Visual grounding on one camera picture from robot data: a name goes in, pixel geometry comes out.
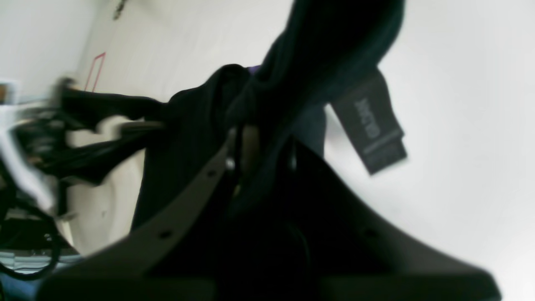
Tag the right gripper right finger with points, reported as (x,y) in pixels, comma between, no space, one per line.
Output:
(356,255)

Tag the black T-shirt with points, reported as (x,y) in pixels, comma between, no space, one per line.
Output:
(326,47)

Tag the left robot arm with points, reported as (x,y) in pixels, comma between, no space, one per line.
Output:
(31,200)

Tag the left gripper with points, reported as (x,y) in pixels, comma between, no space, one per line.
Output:
(101,131)

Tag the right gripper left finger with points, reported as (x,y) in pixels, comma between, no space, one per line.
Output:
(118,273)

